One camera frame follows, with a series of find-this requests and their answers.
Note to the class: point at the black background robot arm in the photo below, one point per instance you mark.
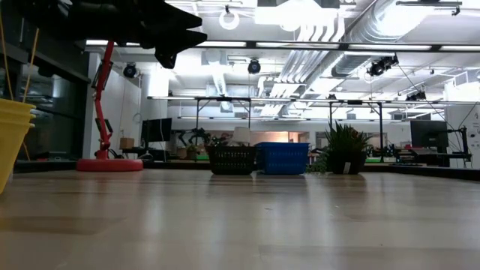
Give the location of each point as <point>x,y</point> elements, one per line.
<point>198,134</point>

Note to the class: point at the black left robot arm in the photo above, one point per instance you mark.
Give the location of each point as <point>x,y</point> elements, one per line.
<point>56,18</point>

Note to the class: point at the red desk lamp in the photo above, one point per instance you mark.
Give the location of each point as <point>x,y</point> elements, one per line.
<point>108,165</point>

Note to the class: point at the black background rig frame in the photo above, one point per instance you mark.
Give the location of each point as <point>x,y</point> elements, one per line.
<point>381,131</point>
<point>197,112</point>

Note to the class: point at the blue plastic basket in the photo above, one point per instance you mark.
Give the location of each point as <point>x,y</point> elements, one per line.
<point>281,159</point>

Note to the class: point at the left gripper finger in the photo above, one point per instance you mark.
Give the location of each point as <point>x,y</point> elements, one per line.
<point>180,41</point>
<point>182,20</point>

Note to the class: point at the black hanging camera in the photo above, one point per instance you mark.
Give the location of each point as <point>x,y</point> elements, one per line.
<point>380,66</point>
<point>129,70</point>
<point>254,66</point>

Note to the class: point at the black computer monitor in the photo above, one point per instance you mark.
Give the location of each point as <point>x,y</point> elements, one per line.
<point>429,133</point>
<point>156,130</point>

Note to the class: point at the black overhead light bar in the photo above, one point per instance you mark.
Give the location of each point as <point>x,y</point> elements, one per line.
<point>341,46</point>

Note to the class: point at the potted green succulent plant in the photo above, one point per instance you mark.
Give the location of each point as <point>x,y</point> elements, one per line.
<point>345,142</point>

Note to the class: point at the brown cardboard box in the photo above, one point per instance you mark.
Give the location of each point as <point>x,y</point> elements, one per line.
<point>126,143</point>

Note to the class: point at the silver ventilation duct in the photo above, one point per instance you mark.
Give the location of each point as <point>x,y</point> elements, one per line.
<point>360,60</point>

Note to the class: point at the yellow plastic basket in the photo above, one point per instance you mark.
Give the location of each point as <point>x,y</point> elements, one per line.
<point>15,118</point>
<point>9,157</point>
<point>15,105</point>

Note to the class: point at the black plastic basket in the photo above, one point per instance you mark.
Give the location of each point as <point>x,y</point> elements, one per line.
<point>230,161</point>

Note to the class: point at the black aluminium table frame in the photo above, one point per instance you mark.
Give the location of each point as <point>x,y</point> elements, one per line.
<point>431,170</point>

